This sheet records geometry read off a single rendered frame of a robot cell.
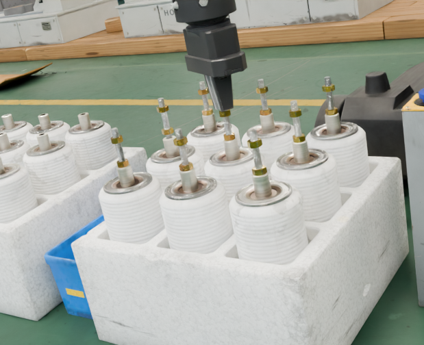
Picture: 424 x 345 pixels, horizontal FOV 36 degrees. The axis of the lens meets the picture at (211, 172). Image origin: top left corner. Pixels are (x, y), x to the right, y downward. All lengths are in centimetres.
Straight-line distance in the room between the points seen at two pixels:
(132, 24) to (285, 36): 102
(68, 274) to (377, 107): 67
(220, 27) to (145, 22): 278
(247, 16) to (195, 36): 235
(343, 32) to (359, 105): 164
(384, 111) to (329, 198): 42
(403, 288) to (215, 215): 35
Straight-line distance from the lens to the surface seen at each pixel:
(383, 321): 102
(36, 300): 120
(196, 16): 91
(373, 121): 132
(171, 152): 106
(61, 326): 118
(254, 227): 82
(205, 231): 89
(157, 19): 363
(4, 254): 118
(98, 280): 102
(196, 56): 96
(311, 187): 91
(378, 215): 102
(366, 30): 293
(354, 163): 102
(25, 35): 447
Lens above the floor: 59
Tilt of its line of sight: 21 degrees down
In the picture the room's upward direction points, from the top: 11 degrees counter-clockwise
